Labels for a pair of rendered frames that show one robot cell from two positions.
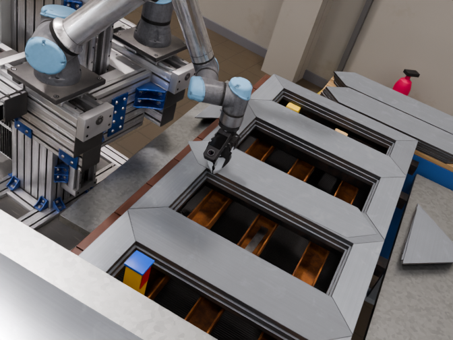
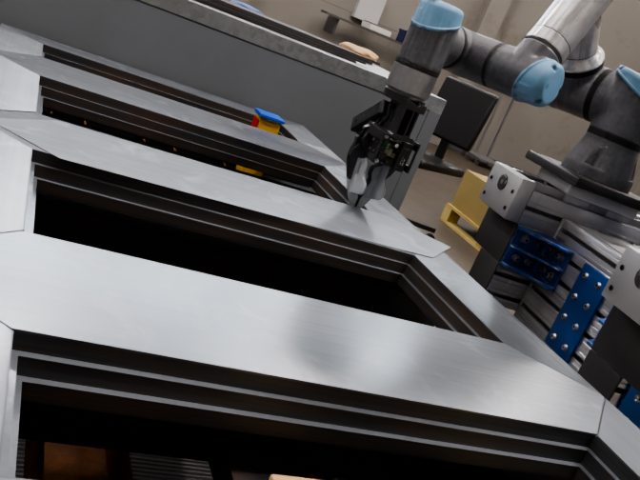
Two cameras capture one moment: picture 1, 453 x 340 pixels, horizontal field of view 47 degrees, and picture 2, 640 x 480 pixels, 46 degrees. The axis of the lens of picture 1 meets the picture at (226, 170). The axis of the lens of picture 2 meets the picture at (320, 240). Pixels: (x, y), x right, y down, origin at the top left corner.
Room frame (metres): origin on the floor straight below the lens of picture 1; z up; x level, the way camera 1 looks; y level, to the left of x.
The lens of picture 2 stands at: (2.36, -0.81, 1.14)
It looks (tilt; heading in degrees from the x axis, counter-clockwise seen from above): 16 degrees down; 139
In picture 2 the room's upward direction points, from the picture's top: 23 degrees clockwise
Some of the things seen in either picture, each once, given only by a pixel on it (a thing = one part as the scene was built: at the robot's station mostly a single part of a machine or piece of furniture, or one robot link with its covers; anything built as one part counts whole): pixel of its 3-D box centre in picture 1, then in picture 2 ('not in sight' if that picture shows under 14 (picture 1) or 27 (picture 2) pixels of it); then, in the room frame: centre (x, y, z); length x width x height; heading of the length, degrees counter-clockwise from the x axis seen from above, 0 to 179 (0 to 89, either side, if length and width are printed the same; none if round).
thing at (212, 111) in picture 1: (224, 109); not in sight; (2.11, 0.10, 0.70); 0.39 x 0.12 x 0.04; 165
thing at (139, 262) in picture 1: (139, 264); (269, 118); (0.92, 0.15, 0.88); 0.06 x 0.06 x 0.02; 75
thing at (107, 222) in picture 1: (188, 155); not in sight; (1.56, 0.15, 0.80); 1.62 x 0.04 x 0.06; 165
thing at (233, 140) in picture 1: (226, 135); (392, 130); (1.44, 0.04, 1.01); 0.09 x 0.08 x 0.12; 165
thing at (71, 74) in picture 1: (58, 61); (605, 157); (1.44, 0.63, 1.09); 0.15 x 0.15 x 0.10
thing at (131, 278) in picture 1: (133, 287); (253, 158); (0.92, 0.15, 0.78); 0.05 x 0.05 x 0.19; 75
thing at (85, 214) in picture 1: (180, 145); not in sight; (1.78, 0.22, 0.66); 1.30 x 0.20 x 0.03; 165
